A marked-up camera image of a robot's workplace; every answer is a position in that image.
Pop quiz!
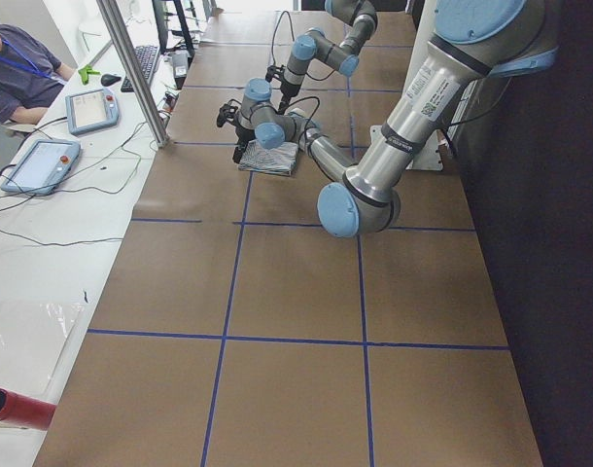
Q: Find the looping black table cable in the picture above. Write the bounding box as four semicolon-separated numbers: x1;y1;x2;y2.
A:
0;116;152;247

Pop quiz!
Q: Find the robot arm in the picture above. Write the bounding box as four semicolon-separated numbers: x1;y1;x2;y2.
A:
278;1;378;114
217;1;561;237

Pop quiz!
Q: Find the green plastic tool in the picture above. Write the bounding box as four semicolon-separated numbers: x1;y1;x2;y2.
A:
77;65;100;86

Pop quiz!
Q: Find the clear plastic bag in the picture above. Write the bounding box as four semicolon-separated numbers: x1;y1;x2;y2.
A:
0;300;85;398

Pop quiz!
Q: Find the red cylinder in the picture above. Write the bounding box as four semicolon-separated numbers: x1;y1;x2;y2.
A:
0;388;57;431

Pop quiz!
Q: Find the black computer mouse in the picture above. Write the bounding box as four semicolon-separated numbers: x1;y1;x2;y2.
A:
100;73;122;87

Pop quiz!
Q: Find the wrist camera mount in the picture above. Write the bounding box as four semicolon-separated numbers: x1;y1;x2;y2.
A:
216;99;239;127
265;64;285;83

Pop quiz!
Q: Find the black keyboard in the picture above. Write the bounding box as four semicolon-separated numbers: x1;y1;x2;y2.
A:
134;45;160;87

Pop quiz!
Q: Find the teach pendant with red button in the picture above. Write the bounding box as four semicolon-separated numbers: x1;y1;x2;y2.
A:
65;88;120;136

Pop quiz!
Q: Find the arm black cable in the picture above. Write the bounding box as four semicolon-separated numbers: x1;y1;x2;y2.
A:
276;95;323;147
270;10;297;69

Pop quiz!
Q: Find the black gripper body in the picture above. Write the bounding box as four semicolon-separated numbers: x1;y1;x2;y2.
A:
234;122;256;153
280;81;299;105

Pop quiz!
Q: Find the aluminium frame post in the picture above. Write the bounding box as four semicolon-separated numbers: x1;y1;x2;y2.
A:
96;0;169;148

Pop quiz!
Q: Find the striped polo shirt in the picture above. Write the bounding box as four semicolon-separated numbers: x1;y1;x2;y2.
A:
237;140;298;176

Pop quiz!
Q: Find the seated person in blue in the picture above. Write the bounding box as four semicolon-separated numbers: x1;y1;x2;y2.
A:
0;22;75;125

